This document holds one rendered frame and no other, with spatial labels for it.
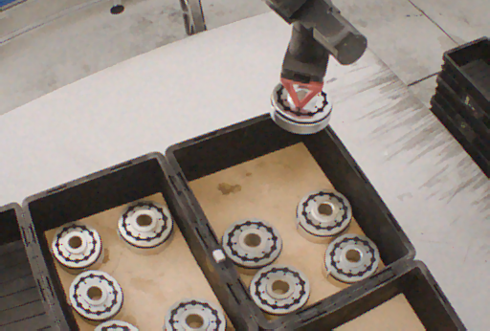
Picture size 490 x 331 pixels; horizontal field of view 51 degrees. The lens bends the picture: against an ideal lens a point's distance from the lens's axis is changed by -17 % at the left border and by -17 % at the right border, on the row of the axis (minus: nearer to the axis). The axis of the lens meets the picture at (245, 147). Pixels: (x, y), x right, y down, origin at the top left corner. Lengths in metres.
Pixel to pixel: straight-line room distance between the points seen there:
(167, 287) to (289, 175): 0.33
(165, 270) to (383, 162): 0.60
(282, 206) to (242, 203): 0.07
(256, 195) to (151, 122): 0.40
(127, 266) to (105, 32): 1.97
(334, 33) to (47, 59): 2.16
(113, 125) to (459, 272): 0.90
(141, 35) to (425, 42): 1.43
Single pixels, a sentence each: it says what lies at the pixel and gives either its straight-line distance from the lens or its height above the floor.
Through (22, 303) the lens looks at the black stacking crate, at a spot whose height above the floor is 0.83.
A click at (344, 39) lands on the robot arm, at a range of 0.79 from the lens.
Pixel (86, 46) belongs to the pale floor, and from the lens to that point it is 2.83.
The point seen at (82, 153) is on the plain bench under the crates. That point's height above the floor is 0.70.
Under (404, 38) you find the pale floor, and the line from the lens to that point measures 2.96.
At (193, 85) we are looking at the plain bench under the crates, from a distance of 1.50.
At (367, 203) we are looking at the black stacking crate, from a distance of 1.05.
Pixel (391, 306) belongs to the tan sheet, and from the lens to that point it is 1.03.
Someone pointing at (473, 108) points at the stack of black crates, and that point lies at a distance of 1.93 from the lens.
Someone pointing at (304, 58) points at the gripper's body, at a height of 1.15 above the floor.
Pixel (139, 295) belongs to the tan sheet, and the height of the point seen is 0.83.
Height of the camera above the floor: 1.73
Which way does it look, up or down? 49 degrees down
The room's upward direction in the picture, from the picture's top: 3 degrees clockwise
